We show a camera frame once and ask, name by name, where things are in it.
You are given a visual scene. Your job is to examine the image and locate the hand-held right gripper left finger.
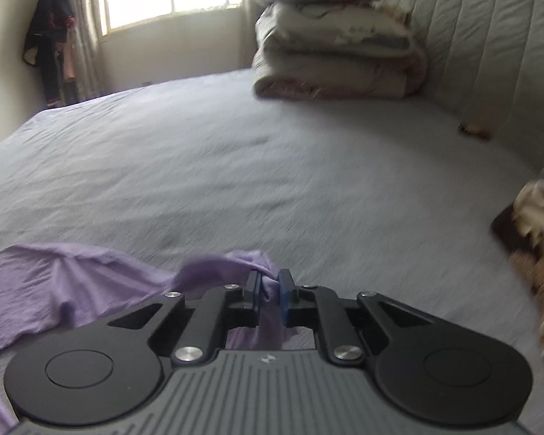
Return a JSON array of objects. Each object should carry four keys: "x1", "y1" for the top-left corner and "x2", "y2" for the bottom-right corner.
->
[{"x1": 107, "y1": 271, "x2": 262, "y2": 367}]

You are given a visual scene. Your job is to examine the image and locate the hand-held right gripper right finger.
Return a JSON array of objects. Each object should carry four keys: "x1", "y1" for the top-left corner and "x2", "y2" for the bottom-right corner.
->
[{"x1": 277, "y1": 269, "x2": 430, "y2": 367}]

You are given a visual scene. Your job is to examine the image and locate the purple garment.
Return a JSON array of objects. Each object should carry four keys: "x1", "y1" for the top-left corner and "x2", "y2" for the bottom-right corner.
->
[{"x1": 0, "y1": 242, "x2": 306, "y2": 435}]

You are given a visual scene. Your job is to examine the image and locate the brown and cream clothes pile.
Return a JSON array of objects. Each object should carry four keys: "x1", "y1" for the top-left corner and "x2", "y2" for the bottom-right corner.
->
[{"x1": 490, "y1": 179, "x2": 544, "y2": 390}]

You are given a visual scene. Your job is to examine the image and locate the dark hanging clothes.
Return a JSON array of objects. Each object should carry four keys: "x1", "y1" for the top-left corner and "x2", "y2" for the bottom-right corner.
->
[{"x1": 22, "y1": 0, "x2": 78, "y2": 107}]

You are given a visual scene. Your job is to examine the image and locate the grey fleece bed blanket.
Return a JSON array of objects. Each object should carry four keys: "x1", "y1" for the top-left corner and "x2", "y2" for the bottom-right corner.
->
[{"x1": 0, "y1": 67, "x2": 544, "y2": 435}]

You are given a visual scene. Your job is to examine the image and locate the folded grey quilt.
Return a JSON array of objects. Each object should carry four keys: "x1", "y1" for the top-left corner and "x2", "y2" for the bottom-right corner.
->
[{"x1": 251, "y1": 0, "x2": 431, "y2": 100}]

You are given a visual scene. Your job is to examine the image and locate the grey quilted headboard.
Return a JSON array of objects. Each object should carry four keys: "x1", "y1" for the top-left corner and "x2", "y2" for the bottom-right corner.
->
[{"x1": 381, "y1": 0, "x2": 544, "y2": 177}]

